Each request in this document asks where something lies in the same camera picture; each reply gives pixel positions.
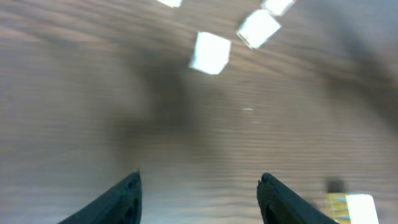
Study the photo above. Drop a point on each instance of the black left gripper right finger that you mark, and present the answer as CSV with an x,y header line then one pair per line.
x,y
281,205

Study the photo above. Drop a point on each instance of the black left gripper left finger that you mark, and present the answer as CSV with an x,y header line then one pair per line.
x,y
121,204

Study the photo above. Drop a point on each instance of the wooden block letter I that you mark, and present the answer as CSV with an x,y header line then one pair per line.
x,y
211,53

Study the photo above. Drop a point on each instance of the wooden block red U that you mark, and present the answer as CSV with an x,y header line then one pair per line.
x,y
278,7

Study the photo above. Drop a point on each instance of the wooden block yellow W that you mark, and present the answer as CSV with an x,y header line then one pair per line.
x,y
352,208

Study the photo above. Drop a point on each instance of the wooden block letter L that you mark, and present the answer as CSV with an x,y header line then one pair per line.
x,y
171,3

